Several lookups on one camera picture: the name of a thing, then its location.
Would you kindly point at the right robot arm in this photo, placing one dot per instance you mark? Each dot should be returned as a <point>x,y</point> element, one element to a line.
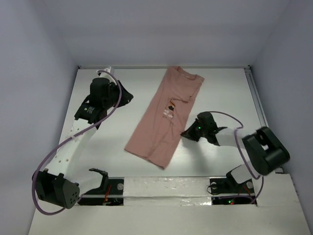
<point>261,150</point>

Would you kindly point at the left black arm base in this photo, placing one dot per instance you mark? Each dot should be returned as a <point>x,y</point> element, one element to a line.
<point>108,193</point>

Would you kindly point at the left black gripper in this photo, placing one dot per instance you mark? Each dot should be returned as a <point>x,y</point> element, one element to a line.
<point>126,97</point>

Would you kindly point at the pink printed t shirt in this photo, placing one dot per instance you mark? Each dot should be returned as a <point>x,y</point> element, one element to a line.
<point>158,133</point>

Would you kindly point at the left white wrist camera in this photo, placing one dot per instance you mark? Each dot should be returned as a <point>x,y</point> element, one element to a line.
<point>106,72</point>

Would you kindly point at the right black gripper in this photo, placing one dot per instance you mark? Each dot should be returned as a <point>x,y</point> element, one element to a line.
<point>189,133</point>

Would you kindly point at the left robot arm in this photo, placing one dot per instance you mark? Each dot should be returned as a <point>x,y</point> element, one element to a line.
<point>53,181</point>

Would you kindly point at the silver foil tape strip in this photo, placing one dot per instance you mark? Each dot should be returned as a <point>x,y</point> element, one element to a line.
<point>166,191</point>

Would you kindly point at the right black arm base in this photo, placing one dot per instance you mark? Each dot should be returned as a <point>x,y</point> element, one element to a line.
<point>235,188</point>

